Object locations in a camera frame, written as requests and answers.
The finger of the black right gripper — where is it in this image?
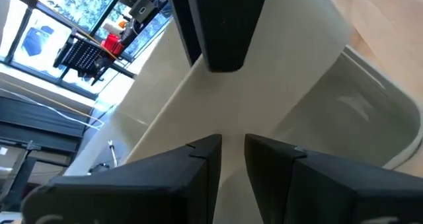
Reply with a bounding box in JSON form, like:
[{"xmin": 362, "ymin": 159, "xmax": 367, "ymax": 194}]
[{"xmin": 163, "ymin": 0, "xmax": 270, "ymax": 73}]

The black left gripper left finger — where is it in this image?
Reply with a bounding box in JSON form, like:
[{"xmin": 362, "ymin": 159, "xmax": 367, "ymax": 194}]
[{"xmin": 20, "ymin": 133, "xmax": 223, "ymax": 224}]

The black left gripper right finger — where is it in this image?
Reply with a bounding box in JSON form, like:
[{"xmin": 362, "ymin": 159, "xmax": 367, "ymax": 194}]
[{"xmin": 244, "ymin": 133, "xmax": 423, "ymax": 224}]

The white plastic bin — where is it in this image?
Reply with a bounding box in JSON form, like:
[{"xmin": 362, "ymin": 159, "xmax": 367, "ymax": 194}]
[
  {"xmin": 270, "ymin": 44, "xmax": 423, "ymax": 171},
  {"xmin": 63, "ymin": 0, "xmax": 352, "ymax": 224}
]

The grey box with port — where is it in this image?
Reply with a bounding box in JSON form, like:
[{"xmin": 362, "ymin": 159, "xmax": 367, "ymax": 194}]
[{"xmin": 128, "ymin": 0, "xmax": 159, "ymax": 24}]

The white paper roll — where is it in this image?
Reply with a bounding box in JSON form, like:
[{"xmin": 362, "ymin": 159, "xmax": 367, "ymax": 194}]
[{"xmin": 103, "ymin": 20, "xmax": 124, "ymax": 35}]

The red container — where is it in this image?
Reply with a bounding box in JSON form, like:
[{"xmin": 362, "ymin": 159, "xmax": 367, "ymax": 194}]
[{"xmin": 101, "ymin": 32, "xmax": 126, "ymax": 56}]

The black perforated cart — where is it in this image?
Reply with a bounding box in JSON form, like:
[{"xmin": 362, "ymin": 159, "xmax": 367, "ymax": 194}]
[{"xmin": 52, "ymin": 28, "xmax": 137, "ymax": 87}]

